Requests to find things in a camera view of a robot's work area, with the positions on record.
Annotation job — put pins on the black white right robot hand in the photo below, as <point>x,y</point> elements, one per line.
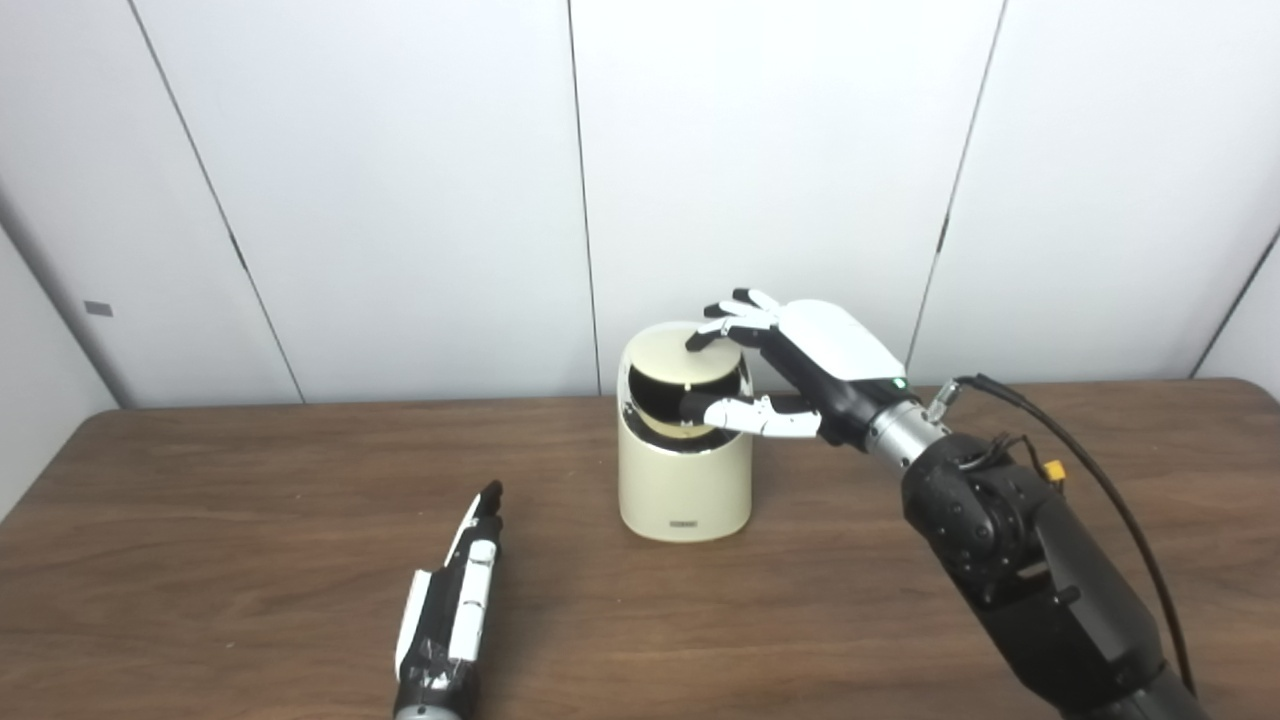
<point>840,350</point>

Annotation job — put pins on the grey wall sticker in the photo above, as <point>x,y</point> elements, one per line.
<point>98,309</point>

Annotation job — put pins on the cream-colored desktop bin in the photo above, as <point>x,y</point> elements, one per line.
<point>685,490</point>

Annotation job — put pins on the cream round bin lid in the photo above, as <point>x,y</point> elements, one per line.
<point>680,375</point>

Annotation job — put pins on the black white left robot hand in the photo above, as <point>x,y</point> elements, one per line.
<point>445,620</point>

